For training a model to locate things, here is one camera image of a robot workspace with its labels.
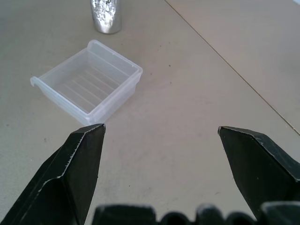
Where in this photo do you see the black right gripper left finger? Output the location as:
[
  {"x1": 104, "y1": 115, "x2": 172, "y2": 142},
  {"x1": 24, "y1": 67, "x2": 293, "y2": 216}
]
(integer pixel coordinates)
[{"x1": 0, "y1": 123, "x2": 106, "y2": 225}]

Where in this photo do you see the silver foil-wrapped cylinder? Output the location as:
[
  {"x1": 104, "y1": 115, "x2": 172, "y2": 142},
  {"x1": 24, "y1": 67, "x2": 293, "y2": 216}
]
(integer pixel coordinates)
[{"x1": 90, "y1": 0, "x2": 123, "y2": 35}]

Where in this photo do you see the clear plastic tray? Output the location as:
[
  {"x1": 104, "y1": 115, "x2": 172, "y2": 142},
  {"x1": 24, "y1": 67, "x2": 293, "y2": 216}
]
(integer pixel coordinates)
[{"x1": 30, "y1": 39, "x2": 143, "y2": 126}]

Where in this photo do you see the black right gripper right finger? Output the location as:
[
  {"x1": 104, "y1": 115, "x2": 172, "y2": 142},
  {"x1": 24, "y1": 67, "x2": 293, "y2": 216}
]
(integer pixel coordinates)
[{"x1": 217, "y1": 126, "x2": 300, "y2": 221}]

